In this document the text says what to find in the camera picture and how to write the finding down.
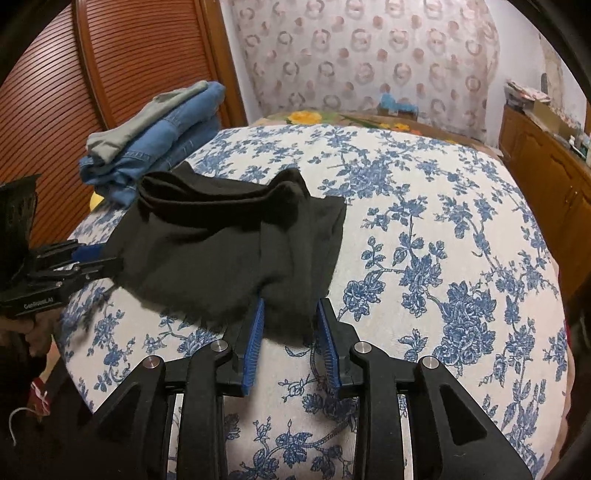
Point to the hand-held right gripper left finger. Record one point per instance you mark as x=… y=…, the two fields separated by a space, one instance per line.
x=251 y=350

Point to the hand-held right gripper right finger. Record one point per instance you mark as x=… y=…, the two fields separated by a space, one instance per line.
x=328 y=350

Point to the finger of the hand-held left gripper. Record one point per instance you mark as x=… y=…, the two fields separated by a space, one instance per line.
x=92 y=268
x=55 y=251

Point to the black pants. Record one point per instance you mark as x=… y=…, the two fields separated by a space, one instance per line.
x=207 y=249

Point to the folded grey-green pants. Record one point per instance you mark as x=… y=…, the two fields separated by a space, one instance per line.
x=138 y=124

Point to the person's left hand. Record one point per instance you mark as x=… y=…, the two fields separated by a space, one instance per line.
x=39 y=337

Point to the yellow plush toy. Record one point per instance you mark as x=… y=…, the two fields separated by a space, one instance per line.
x=97 y=201

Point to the wooden louvered wardrobe door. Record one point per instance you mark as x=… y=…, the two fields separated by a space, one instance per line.
x=41 y=115
x=147 y=46

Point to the folded blue jeans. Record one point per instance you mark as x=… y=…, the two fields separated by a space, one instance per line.
x=152 y=147

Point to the blue floral bed sheet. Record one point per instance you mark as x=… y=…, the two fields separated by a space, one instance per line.
x=415 y=230

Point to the colourful floral blanket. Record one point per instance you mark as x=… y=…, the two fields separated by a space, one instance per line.
x=304 y=116

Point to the box with blue cloth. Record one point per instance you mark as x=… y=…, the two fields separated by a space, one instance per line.
x=392 y=104

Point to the wooden cabinet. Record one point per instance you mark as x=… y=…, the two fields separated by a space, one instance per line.
x=545 y=170

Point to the circle patterned curtain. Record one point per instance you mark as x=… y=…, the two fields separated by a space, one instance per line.
x=346 y=55

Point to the stack of printed papers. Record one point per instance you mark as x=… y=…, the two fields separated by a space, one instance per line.
x=521 y=92

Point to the cardboard box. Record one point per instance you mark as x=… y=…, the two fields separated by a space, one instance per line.
x=549 y=115

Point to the lace window curtain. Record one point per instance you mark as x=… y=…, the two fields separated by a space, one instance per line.
x=551 y=69

